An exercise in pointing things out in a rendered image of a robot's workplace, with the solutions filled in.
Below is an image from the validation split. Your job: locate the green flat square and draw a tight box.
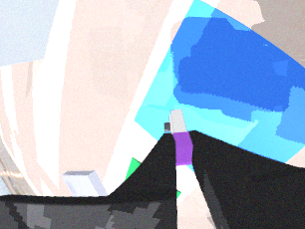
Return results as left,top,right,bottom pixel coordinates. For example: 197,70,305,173
125,157,181,196

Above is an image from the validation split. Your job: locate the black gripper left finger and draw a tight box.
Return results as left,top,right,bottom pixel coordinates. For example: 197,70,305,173
0,133,177,229

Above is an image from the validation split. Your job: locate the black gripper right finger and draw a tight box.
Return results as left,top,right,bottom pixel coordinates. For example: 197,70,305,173
189,130,305,229

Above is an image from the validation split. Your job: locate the blue square mat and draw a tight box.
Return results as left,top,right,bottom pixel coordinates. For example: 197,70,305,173
134,0,305,162

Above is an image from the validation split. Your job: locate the white panel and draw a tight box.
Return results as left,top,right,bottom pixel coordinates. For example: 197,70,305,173
0,0,60,67

